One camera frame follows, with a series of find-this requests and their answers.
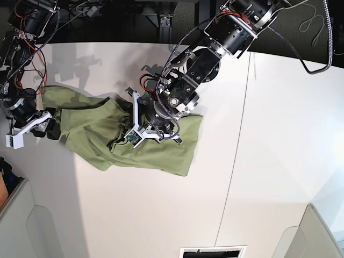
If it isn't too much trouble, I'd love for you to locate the white vent frame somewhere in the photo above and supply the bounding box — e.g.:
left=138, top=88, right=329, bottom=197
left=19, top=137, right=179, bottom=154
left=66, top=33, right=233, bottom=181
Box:
left=179, top=245, right=247, bottom=258

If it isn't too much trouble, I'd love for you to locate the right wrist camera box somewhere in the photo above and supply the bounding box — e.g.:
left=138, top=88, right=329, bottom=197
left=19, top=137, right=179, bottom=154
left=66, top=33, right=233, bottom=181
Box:
left=5, top=133, right=24, bottom=149

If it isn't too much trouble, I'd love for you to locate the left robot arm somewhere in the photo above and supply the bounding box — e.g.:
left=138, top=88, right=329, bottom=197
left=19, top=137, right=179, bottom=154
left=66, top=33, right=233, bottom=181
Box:
left=125, top=1, right=291, bottom=147

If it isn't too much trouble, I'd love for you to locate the green t-shirt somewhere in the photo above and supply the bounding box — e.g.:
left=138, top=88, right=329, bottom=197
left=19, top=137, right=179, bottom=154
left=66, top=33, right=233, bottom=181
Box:
left=42, top=86, right=203, bottom=177

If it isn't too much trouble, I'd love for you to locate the white power strip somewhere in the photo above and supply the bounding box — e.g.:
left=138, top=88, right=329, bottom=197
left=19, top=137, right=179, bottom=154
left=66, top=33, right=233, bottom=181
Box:
left=76, top=6, right=100, bottom=17

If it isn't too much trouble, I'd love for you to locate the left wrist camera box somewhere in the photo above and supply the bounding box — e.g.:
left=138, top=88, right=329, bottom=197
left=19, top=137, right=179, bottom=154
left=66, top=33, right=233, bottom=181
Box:
left=125, top=128, right=144, bottom=148

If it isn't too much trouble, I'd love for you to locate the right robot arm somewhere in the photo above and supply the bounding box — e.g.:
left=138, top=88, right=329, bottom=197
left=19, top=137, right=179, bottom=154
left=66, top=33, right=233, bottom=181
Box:
left=1, top=1, right=61, bottom=141

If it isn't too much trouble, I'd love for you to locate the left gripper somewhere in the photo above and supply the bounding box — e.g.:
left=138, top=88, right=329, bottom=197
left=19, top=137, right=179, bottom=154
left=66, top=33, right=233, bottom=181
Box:
left=126, top=87, right=182, bottom=145

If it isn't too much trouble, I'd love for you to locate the aluminium table leg post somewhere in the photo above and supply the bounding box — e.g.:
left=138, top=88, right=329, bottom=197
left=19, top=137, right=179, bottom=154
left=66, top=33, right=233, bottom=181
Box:
left=159, top=15, right=172, bottom=44

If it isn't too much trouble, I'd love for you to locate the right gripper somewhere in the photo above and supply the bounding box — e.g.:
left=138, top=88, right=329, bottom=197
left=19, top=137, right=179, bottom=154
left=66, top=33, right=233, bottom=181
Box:
left=5, top=98, right=61, bottom=140

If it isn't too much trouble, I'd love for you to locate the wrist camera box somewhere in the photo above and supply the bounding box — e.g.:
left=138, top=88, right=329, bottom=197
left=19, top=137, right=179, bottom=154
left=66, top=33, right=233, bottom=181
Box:
left=125, top=128, right=144, bottom=148
left=5, top=133, right=24, bottom=149

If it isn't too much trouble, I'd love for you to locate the grey looped cable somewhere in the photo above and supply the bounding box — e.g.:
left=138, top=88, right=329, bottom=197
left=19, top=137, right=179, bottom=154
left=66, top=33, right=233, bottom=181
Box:
left=298, top=0, right=327, bottom=46

